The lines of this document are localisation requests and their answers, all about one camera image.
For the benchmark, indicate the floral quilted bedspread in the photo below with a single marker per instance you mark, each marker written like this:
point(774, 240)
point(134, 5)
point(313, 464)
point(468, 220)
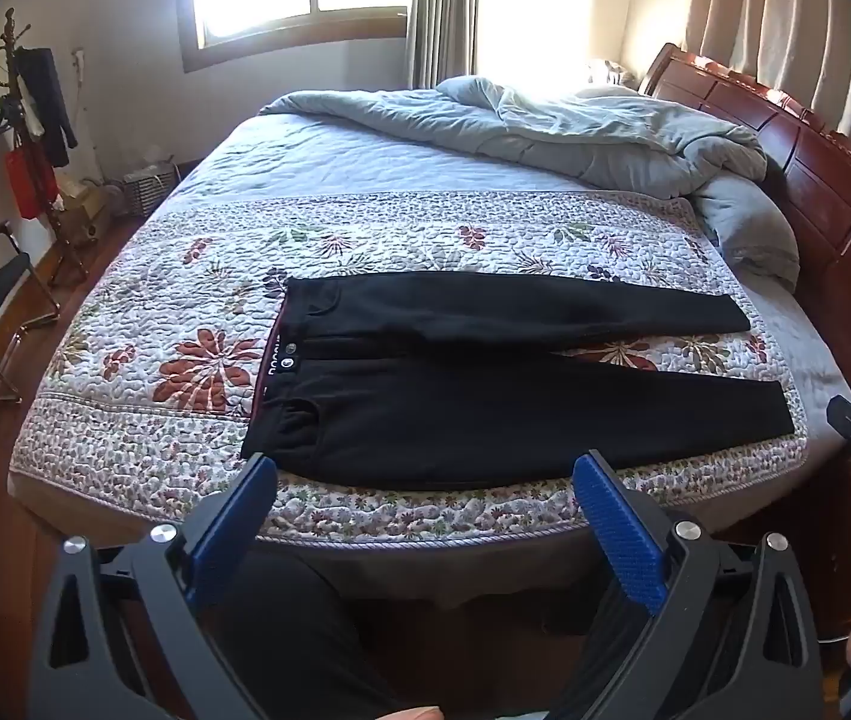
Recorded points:
point(170, 300)

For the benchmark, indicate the beige curtain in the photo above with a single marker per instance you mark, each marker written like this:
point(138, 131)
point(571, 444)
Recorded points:
point(770, 15)

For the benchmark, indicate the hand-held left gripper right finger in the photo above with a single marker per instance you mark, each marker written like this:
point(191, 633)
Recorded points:
point(613, 519)

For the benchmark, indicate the red bag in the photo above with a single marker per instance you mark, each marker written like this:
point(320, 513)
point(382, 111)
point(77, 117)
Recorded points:
point(24, 180)

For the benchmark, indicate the wooden coat rack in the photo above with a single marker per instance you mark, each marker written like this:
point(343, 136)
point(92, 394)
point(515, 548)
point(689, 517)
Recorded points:
point(13, 37)

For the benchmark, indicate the wooden bed frame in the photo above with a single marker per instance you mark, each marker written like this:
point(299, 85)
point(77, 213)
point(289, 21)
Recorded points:
point(838, 517)

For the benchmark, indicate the wooden bed headboard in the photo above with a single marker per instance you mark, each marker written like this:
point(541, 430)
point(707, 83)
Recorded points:
point(830, 187)

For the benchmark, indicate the grey duvet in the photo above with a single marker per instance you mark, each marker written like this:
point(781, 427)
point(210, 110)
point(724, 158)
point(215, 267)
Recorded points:
point(545, 135)

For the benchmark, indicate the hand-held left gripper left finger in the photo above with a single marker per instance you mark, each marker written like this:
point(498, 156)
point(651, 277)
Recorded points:
point(242, 511)

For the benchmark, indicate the pale quilted mattress pad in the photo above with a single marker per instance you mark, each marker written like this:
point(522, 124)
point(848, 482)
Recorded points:
point(320, 165)

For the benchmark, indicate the person's left hand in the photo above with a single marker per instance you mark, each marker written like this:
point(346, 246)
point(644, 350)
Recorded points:
point(414, 713)

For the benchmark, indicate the dark hanging coat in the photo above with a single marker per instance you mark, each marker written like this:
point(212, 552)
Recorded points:
point(47, 105)

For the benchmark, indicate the cardboard box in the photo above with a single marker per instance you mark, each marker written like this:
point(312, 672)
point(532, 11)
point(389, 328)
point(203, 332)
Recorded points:
point(84, 214)

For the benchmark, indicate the black pants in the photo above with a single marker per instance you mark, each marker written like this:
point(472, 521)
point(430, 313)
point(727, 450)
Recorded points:
point(470, 420)

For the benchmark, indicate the grey curtain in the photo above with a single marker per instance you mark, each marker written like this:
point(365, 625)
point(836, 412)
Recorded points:
point(440, 15)

